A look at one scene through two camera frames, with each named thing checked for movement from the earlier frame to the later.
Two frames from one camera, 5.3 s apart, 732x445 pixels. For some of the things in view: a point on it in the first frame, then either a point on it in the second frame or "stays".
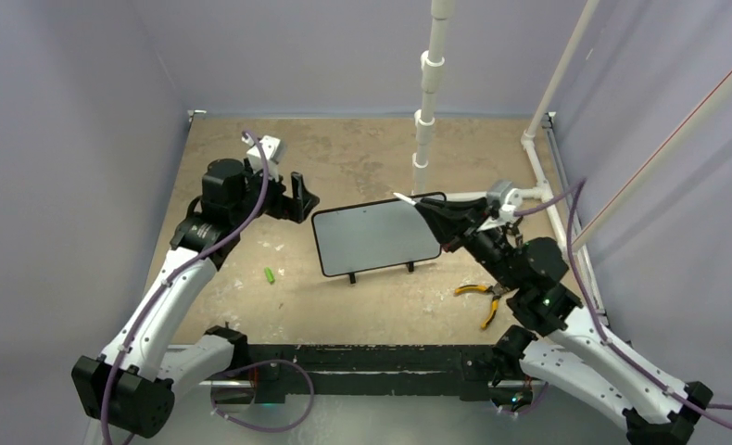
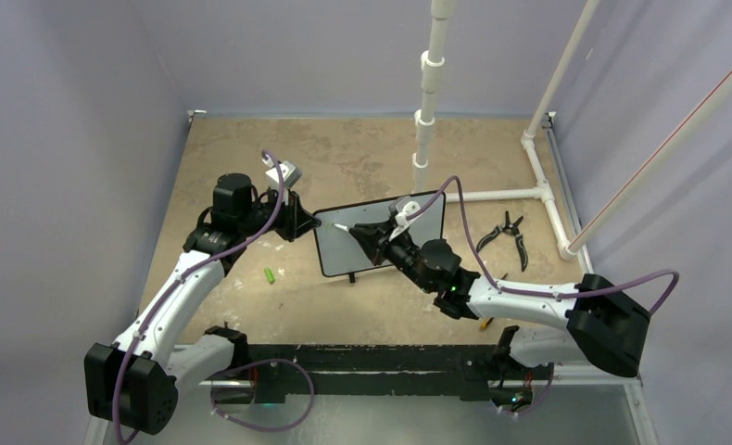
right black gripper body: x=487 y=247 to x=402 y=251
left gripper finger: x=303 y=200 to x=297 y=220
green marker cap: x=270 y=274 stays
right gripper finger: x=448 y=220 to x=370 y=235
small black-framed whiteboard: x=374 y=235 stays
